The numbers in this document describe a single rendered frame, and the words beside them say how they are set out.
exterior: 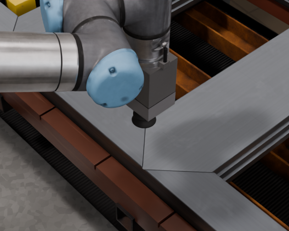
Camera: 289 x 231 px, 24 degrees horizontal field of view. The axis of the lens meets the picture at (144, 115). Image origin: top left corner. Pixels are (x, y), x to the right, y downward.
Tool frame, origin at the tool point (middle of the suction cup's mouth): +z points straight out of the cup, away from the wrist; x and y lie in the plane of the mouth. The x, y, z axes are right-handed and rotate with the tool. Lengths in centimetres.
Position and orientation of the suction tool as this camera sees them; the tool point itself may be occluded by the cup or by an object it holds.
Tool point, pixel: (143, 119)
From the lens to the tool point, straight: 117.3
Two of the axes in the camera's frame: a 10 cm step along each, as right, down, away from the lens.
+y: -6.9, -5.2, 5.0
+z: -0.2, 7.1, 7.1
